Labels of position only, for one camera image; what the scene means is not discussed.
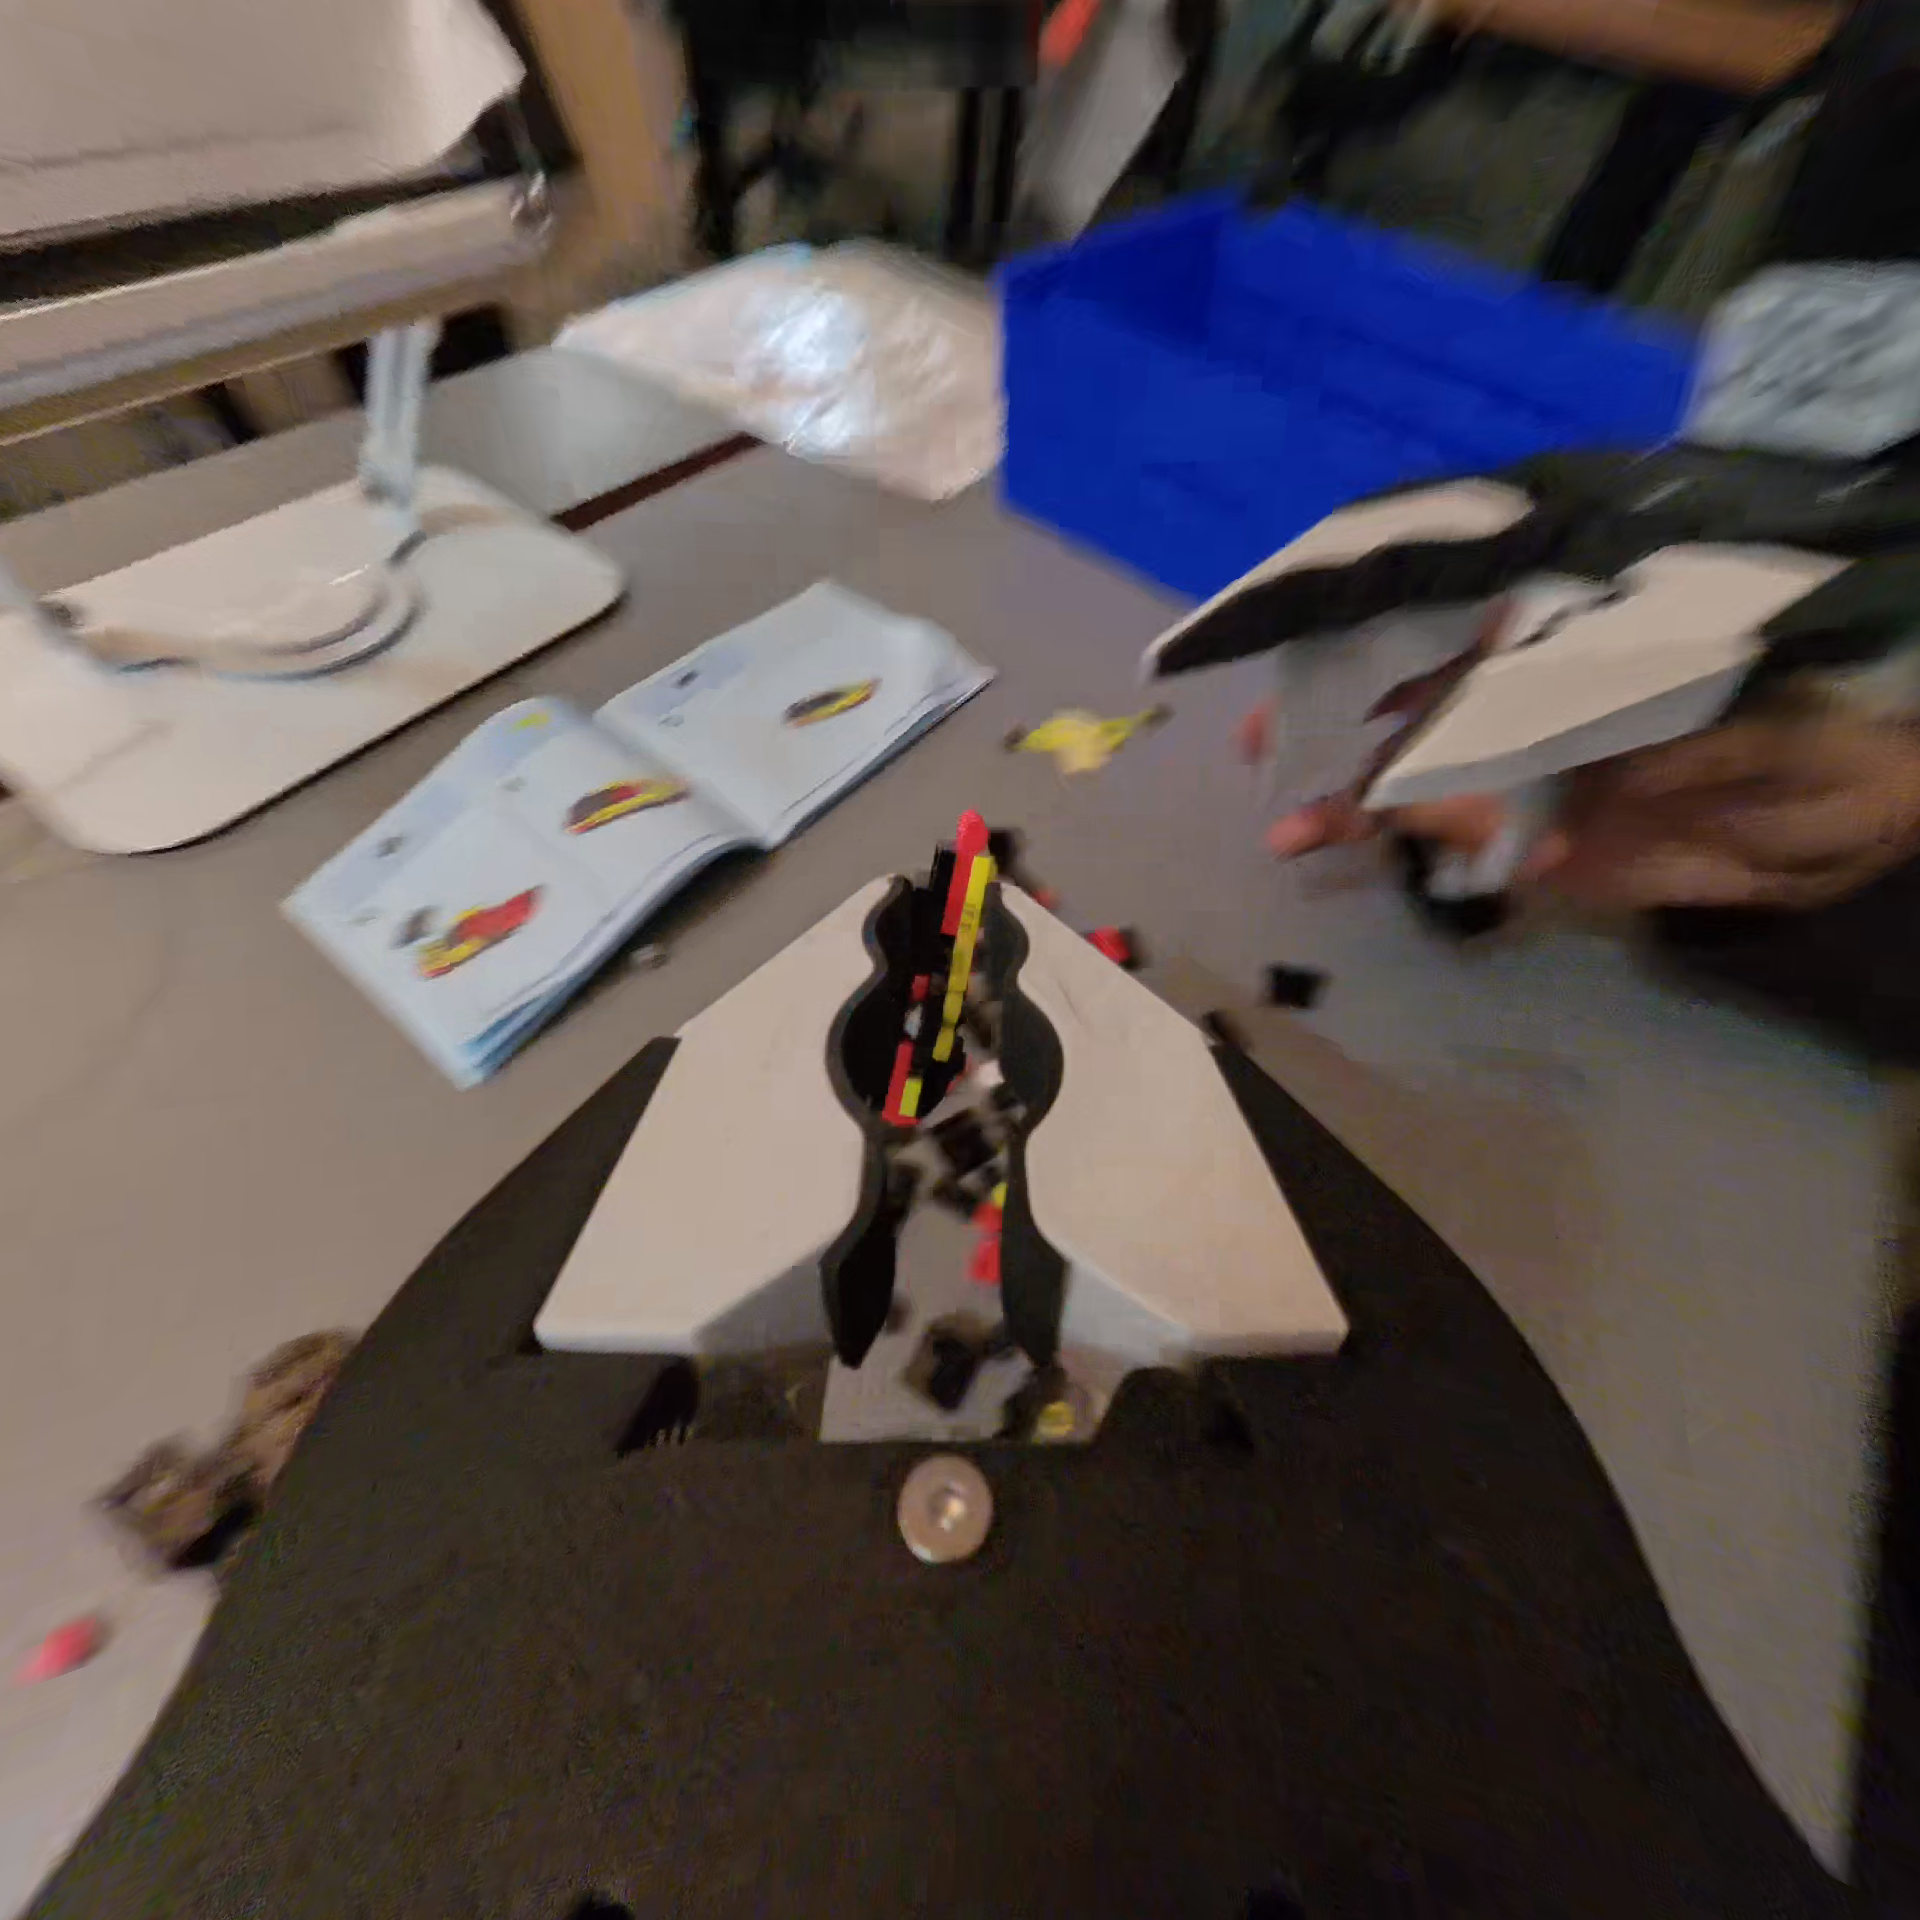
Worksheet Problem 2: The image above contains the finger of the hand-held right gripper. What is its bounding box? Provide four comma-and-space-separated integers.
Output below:
1365, 547, 1854, 812
1146, 480, 1577, 677

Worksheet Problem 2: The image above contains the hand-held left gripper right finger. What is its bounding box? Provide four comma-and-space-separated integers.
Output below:
983, 883, 1349, 1373

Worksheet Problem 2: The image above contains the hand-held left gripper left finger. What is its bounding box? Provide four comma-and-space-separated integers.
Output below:
534, 878, 909, 1370

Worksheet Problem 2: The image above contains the partly built lego car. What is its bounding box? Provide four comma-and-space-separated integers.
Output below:
882, 810, 999, 1126

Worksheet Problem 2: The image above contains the pile of loose lego pieces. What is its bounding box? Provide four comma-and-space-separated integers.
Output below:
885, 832, 1336, 1427

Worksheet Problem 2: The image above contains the lego instruction booklet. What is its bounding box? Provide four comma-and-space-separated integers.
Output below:
281, 582, 993, 1089

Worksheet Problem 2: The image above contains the round brown lego plate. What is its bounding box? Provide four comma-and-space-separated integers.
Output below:
105, 1328, 353, 1568

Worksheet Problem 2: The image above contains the person's right hand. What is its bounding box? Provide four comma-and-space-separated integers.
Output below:
1264, 701, 1920, 922

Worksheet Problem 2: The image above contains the blue plastic bin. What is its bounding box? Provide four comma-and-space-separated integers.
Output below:
997, 187, 1704, 602

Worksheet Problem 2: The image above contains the wooden desk with black legs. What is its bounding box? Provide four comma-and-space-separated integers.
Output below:
1394, 0, 1846, 89

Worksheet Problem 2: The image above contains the clear plastic bag with paper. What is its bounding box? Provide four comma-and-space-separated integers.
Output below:
562, 241, 1007, 506

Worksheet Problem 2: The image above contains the white stand with flat base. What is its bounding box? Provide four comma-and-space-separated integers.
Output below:
0, 323, 624, 858

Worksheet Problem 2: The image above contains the white tilted board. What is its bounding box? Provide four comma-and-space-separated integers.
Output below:
0, 0, 558, 436

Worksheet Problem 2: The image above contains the yellow string with tape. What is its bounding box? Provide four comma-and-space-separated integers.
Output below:
1005, 704, 1173, 774

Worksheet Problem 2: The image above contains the wooden post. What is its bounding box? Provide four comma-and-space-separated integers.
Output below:
510, 0, 691, 348

